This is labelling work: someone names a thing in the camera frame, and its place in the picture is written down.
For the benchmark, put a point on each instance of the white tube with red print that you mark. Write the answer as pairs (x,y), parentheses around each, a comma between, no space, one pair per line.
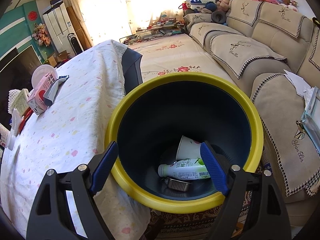
(6,136)

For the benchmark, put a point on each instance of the beige and green carton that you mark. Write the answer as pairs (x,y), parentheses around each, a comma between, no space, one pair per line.
(20,102)

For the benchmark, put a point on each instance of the patterned brown rug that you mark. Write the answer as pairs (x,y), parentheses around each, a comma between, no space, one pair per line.
(187,221)

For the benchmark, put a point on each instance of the white plastic drink bottle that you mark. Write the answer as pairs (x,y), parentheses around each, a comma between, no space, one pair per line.
(180,171)

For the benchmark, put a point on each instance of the white paper cup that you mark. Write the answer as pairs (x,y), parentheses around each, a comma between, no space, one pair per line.
(186,147)

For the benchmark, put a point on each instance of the artificial flower decoration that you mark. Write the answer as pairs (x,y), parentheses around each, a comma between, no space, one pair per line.
(41,35)

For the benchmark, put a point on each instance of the sheer beige curtain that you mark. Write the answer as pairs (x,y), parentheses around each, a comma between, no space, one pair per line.
(105,10)

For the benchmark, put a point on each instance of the floral beige sheet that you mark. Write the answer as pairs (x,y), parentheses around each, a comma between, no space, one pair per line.
(175,52)

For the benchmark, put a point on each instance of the small metal tin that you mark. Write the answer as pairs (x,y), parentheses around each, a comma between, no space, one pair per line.
(177,183)

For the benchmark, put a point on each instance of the stack of papers and folders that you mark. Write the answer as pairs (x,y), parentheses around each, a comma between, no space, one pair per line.
(312,122)

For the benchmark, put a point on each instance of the white loose papers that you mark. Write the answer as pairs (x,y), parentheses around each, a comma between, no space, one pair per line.
(296,82)

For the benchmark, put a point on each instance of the white refrigerator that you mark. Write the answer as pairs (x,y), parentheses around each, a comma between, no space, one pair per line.
(58,27)

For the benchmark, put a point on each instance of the pile of books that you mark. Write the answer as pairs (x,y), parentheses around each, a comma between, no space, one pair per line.
(162,27)

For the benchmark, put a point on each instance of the black television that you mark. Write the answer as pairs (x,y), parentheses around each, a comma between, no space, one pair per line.
(15,65)

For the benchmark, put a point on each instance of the beige sofa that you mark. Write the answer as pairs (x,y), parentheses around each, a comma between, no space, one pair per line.
(270,45)

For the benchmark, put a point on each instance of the yellow and blue trash bin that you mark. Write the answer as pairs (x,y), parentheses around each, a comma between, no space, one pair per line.
(175,78)

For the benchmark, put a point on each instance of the black tower fan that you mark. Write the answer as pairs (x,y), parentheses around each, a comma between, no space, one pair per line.
(74,45)

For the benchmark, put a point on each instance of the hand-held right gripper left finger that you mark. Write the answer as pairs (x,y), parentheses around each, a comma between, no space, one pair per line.
(102,171)

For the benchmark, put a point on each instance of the white red wrapper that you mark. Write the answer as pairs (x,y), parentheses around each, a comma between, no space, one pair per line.
(37,95)

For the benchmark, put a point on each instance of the set of embroidered sofa covers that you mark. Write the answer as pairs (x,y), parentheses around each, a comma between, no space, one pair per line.
(240,52)

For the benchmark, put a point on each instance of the red snack packet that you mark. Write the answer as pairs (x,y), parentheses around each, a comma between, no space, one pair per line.
(25,120)

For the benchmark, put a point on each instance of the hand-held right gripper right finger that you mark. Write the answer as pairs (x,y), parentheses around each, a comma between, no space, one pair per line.
(215,171)

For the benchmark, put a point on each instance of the open cardboard box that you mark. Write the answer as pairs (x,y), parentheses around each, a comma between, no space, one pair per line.
(58,57)

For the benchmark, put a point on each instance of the grey foil packet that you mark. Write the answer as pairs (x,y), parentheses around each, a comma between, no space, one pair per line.
(51,92)

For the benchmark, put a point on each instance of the white crumpled wrapper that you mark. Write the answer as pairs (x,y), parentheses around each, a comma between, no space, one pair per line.
(16,122)

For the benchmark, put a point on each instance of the blue starred suitcase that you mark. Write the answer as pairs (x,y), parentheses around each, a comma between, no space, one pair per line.
(197,3)

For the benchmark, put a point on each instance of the white spotted tablecloth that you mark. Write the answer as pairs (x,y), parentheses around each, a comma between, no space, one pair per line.
(75,105)

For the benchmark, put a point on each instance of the red round wall ornament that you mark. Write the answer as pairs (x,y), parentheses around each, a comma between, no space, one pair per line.
(32,15)

